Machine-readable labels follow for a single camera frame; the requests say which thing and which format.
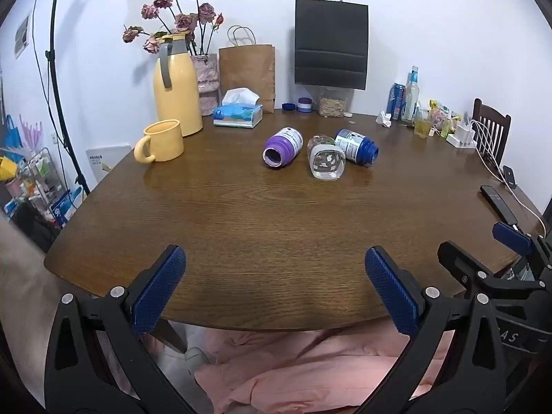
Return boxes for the purple supplement bottle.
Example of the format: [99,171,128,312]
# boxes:
[262,127,303,169]

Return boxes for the black smartphone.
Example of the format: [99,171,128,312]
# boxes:
[480,185,518,228]

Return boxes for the small black adapter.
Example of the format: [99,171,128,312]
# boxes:
[502,166,518,190]

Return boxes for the green slipper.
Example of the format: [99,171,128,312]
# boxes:
[184,347,215,377]

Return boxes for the white charger hub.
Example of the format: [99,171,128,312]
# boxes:
[446,124,477,150]

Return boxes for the dark wooden chair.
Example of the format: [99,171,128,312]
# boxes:
[473,98,512,165]

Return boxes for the colourful snack bags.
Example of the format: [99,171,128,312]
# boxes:
[428,99,462,139]

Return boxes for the pink quilted jacket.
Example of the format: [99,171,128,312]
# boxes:
[194,321,459,414]

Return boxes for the glass of yellow liquid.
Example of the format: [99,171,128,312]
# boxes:
[414,108,433,138]

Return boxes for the blue supplement bottle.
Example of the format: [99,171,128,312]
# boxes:
[334,128,379,166]

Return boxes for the crumpled white tissue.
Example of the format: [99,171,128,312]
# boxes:
[376,111,392,128]

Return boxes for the clear glass bottle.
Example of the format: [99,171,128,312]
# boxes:
[401,66,419,124]

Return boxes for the blue drink can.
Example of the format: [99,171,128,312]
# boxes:
[385,83,405,121]

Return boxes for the clear glass jar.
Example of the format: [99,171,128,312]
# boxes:
[307,135,346,181]

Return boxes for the white box on floor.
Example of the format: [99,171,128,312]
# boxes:
[86,145,132,183]

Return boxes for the clear oat container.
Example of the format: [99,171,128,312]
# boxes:
[318,87,347,118]

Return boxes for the yellow ceramic mug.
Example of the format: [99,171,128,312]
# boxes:
[134,120,184,164]

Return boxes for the small purple white jar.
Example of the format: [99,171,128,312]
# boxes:
[297,97,313,113]

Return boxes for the black paper bag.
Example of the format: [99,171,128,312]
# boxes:
[294,0,369,90]

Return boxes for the yellow thermos jug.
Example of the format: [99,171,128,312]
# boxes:
[152,34,203,137]

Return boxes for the black light stand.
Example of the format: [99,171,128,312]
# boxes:
[40,0,92,196]

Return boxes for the blue tissue box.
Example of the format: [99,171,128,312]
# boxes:
[213,88,263,129]

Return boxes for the brown paper bag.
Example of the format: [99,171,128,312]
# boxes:
[219,24,276,114]

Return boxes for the pink vase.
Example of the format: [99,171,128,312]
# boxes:
[191,54,220,116]

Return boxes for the dried pink roses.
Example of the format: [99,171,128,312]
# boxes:
[122,0,225,56]

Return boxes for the white charging cables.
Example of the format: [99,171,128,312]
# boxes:
[467,119,546,229]

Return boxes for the wire storage rack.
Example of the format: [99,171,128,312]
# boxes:
[3,148,84,229]

